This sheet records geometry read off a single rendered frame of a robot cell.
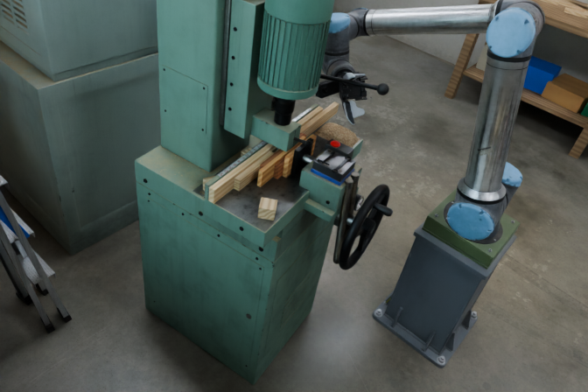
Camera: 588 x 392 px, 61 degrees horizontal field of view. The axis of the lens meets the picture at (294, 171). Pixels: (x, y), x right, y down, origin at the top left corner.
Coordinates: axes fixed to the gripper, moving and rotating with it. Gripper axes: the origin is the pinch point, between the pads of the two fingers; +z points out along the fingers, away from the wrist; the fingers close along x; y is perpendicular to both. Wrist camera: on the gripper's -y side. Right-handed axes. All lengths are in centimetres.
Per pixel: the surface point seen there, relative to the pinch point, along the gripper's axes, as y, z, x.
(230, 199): -38.7, 16.1, 18.5
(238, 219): -37.0, 23.6, 20.3
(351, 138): 3.1, -12.9, 19.2
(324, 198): -11.7, 14.9, 23.0
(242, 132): -33.1, -3.0, 7.6
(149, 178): -65, -11, 24
